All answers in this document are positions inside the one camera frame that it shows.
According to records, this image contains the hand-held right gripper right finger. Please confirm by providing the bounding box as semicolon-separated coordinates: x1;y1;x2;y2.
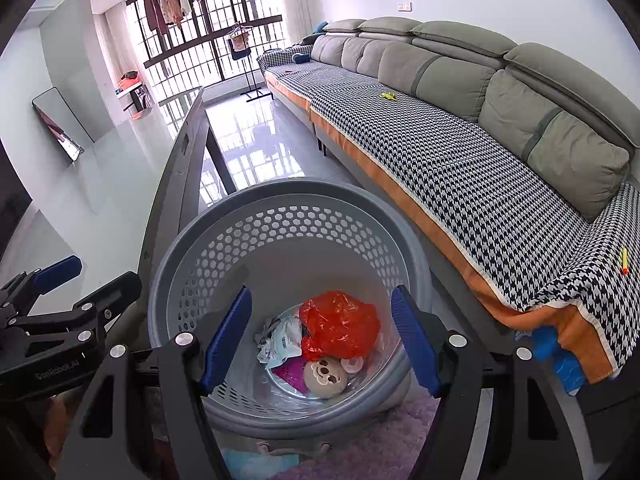
390;285;586;480

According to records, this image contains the white paper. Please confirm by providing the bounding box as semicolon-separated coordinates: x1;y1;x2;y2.
252;316;286;347

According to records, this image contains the light blue mailer bag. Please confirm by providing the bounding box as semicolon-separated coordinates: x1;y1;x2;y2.
257;317;307;368

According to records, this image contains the grey sofa with houndstooth cover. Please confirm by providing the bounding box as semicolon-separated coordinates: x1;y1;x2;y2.
257;47;640;386

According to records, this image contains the purple fluffy rug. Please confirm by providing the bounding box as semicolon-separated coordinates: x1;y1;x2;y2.
280;390;442;480

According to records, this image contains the red plastic bag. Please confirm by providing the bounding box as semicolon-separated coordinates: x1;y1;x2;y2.
300;290;382;361

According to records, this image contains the clothes drying stand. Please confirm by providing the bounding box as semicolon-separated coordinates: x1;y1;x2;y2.
225;22;272;104

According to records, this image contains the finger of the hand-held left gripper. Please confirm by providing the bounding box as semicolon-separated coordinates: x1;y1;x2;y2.
0;255;83;323
22;271;143;348

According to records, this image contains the blue plastic toy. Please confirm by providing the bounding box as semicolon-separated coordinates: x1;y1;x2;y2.
531;327;587;396

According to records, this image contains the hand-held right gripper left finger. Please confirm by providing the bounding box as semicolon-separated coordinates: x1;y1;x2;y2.
55;285;253;480

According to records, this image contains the white side table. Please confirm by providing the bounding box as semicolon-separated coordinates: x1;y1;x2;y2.
115;71;154;121

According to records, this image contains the grey perforated plastic basket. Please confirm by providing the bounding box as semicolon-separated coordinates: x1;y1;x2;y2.
147;178;436;461

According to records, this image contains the leaning floor mirror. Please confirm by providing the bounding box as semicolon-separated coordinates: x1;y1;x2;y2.
32;87;85;163

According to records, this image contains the person's left hand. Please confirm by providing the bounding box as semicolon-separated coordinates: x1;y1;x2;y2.
44;395;70;458

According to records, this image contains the black window grille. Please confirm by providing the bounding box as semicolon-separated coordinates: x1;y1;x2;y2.
125;0;289;126

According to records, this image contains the light blue cloth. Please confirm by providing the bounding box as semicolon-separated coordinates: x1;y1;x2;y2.
222;447;302;480

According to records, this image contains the beige plush sloth keychain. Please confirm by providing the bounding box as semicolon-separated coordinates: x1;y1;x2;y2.
302;358;351;400

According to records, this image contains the grey fabric sofa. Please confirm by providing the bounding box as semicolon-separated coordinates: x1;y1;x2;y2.
300;16;640;225

